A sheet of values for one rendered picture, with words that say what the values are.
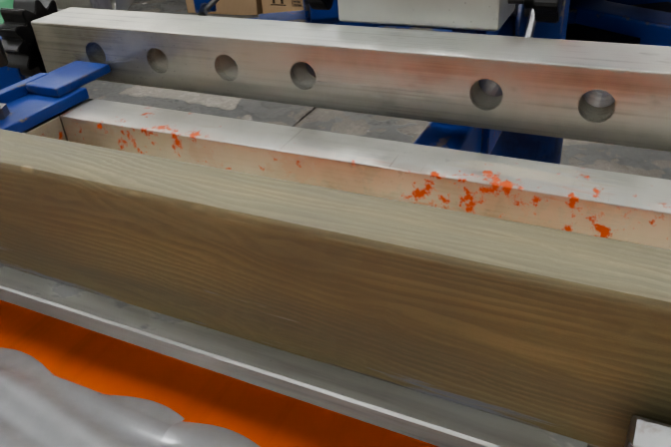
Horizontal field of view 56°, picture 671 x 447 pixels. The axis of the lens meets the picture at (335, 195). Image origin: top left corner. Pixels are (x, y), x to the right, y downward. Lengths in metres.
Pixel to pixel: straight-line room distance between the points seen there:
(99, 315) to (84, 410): 0.04
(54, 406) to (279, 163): 0.21
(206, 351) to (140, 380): 0.06
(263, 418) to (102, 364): 0.09
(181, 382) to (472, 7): 0.31
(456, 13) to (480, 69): 0.06
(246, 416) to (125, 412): 0.05
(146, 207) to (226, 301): 0.05
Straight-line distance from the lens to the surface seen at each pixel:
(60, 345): 0.36
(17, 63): 0.67
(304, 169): 0.42
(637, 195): 0.38
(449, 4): 0.48
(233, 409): 0.30
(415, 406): 0.24
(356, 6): 0.50
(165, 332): 0.29
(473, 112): 0.44
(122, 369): 0.34
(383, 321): 0.23
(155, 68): 0.56
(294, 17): 0.98
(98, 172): 0.28
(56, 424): 0.31
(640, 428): 0.20
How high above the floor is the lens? 1.18
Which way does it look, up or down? 31 degrees down
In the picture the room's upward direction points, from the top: 4 degrees counter-clockwise
